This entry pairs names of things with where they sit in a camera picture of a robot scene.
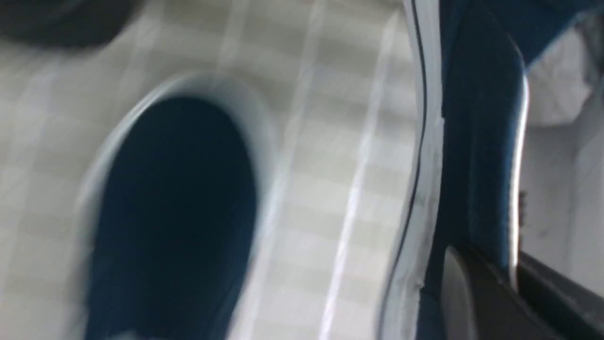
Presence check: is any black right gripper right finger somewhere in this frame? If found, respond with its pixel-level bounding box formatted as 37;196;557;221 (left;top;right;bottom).
517;252;604;340

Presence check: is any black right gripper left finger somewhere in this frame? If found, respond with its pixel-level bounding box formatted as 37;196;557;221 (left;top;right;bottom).
441;246;550;340

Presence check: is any navy slip-on shoe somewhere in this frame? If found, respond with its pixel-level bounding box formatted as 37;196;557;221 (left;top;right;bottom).
78;71;276;340
375;0;603;340

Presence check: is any grey checked floor cloth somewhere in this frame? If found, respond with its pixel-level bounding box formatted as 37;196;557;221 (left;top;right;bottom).
1;0;416;340

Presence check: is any black mesh shoe right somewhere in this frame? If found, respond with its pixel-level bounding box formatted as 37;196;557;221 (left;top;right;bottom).
0;0;144;51

